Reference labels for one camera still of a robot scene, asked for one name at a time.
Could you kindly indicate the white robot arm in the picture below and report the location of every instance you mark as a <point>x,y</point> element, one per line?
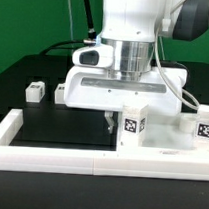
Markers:
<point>117,71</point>

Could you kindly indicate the white U-shaped obstacle fence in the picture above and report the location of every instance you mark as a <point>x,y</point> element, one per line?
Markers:
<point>148,163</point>

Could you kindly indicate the white square tabletop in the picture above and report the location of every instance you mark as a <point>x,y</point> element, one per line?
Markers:
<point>165,133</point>

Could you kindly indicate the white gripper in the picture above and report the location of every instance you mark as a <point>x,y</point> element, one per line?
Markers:
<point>89,85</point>

